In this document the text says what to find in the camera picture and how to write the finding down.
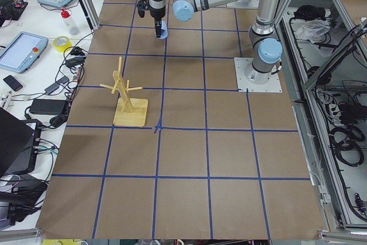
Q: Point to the wooden mug tree stand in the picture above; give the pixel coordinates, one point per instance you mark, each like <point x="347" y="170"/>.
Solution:
<point x="130" y="112"/>

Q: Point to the yellow tape roll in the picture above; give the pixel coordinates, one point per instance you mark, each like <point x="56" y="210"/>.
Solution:
<point x="62" y="43"/>

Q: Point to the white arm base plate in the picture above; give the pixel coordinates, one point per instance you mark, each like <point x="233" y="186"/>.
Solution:
<point x="250" y="80"/>

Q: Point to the light blue plastic cup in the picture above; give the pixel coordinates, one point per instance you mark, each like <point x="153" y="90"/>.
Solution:
<point x="164" y="31"/>

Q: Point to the red capped squeeze bottle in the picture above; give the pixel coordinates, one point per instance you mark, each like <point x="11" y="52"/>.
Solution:
<point x="69" y="22"/>

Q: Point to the lower teach pendant tablet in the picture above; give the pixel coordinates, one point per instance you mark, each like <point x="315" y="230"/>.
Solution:
<point x="23" y="51"/>

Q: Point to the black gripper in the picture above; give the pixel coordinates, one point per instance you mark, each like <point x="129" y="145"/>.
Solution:
<point x="157" y="13"/>

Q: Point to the black smartphone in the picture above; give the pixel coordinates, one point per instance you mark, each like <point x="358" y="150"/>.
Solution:
<point x="13" y="83"/>

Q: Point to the black laptop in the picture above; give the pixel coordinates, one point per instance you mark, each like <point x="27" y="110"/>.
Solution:
<point x="19" y="139"/>

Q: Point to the black power adapter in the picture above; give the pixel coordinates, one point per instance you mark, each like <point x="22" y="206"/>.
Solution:
<point x="48" y="107"/>

